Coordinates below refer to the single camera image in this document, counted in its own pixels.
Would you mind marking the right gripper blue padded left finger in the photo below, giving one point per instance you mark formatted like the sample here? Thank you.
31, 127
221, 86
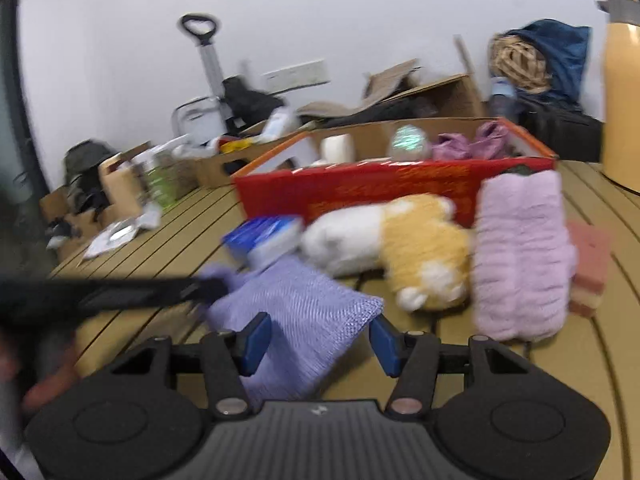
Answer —
251, 344

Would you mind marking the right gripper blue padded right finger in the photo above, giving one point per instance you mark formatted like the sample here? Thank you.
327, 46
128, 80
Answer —
386, 344

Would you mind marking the lavender knit cloth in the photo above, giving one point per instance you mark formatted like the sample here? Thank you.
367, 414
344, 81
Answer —
315, 321

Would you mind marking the blue white sponge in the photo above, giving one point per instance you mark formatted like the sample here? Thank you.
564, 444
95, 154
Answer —
259, 242

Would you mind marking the white yellow plush toy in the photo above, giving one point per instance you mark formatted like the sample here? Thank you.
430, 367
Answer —
424, 253

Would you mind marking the pink fluffy towel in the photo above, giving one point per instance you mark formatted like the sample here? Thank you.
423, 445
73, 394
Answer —
523, 260

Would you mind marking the red cardboard box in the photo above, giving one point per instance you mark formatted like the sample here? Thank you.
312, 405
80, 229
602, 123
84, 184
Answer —
282, 181

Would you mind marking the white round soft ball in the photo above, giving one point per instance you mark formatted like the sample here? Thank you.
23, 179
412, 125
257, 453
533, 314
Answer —
338, 149

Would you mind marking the iridescent green pouch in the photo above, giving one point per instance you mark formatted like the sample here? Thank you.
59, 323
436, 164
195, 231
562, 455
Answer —
409, 144

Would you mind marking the pink satin pouch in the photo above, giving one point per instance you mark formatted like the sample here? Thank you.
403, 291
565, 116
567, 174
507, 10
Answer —
451, 146
491, 141

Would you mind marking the person left hand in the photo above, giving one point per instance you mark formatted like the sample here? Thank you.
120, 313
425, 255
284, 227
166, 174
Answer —
58, 376

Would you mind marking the floor cardboard box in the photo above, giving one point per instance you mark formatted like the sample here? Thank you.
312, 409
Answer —
66, 232

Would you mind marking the black backpack on boxes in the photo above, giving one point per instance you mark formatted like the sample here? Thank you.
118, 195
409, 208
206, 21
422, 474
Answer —
84, 189

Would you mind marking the white plastic packet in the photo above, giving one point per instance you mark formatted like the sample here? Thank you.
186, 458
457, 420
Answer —
122, 232

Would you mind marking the wooden box with label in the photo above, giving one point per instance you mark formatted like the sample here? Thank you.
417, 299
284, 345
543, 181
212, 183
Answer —
122, 186

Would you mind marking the brown cardboard tray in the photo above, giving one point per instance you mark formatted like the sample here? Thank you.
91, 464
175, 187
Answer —
216, 171

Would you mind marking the green spray bottle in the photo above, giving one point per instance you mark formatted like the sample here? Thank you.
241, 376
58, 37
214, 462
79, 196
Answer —
159, 186

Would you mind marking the grey folding stool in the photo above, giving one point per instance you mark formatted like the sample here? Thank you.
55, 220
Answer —
200, 120

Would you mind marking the pink layered sponge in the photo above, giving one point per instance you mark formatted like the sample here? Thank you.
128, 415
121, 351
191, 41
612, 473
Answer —
593, 249

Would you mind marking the black bag by trolley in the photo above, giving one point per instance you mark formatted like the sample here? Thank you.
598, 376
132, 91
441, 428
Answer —
248, 105

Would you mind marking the open cardboard box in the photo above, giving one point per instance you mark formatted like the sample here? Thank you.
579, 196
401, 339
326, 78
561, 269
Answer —
395, 94

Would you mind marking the grey water bottle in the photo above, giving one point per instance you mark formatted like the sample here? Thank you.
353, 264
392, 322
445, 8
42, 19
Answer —
503, 100

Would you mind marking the yellow thermos jug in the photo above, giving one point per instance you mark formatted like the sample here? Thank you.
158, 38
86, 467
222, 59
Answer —
621, 76

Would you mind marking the woven rattan ball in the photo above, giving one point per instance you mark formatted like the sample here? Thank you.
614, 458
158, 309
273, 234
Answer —
519, 61

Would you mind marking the dark blue bag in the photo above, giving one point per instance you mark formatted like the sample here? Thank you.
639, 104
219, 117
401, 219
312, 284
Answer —
565, 49

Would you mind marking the black trolley handle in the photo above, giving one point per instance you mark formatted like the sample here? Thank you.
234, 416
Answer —
202, 28

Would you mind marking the wall power socket strip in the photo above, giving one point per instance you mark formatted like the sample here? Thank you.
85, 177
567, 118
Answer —
294, 77

